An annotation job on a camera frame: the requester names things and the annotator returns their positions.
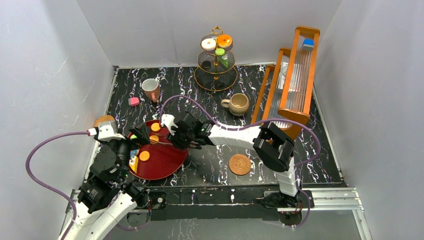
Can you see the orange wooden rack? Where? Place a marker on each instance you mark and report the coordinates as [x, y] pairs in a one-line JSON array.
[[287, 86]]

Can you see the blue white donut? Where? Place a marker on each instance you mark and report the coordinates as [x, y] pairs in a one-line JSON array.
[[134, 153]]

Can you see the yellow biscuit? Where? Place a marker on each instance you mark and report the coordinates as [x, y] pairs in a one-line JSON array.
[[155, 127], [144, 156], [154, 139]]

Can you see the blue eraser block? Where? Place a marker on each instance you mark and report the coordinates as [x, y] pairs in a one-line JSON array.
[[308, 45]]

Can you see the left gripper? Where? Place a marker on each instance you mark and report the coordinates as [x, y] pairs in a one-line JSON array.
[[133, 139]]

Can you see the red round tray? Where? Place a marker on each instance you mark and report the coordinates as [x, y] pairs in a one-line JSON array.
[[164, 159]]

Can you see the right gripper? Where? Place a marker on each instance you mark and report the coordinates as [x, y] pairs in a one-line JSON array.
[[176, 142]]

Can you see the pink mug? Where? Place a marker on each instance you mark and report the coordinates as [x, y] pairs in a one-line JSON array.
[[151, 88]]

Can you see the green triangular cake slice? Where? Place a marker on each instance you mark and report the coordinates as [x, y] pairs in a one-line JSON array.
[[224, 60]]

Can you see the woven coaster left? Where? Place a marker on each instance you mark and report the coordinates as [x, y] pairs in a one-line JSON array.
[[102, 119]]

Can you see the three-tier glass cake stand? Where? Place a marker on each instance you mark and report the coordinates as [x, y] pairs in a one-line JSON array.
[[216, 78]]

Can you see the yellow layered cake slice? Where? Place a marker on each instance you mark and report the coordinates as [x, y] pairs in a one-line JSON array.
[[133, 163]]

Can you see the beige mug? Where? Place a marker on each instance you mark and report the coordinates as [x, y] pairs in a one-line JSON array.
[[237, 105]]

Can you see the green macaron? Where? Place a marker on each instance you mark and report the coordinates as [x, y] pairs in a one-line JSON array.
[[219, 51]]

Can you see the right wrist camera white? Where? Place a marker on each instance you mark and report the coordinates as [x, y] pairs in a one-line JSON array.
[[168, 121]]

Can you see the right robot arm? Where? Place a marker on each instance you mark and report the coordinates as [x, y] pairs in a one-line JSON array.
[[273, 146]]

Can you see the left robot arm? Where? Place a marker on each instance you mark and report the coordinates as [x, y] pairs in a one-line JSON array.
[[109, 193]]

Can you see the black sandwich cookie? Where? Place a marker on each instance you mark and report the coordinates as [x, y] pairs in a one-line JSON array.
[[206, 64]]

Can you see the pink grey eraser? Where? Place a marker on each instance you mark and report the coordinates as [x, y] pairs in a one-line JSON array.
[[133, 101]]

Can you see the woven coaster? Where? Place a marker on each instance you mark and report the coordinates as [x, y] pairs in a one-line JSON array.
[[239, 164], [102, 119]]

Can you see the orange donut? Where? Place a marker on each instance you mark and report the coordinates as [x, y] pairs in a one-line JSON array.
[[224, 41]]

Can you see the woven coaster front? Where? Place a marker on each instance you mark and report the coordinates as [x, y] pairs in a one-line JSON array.
[[239, 164]]

